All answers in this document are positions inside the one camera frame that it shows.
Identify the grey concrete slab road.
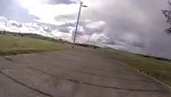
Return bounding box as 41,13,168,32
0,30,171,97

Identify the grass field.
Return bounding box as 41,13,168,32
96,46,171,94
0,31,72,77

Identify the distant low hill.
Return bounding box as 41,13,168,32
4,28,73,47

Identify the tall street lamp pole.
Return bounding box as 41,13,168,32
70,1,89,51

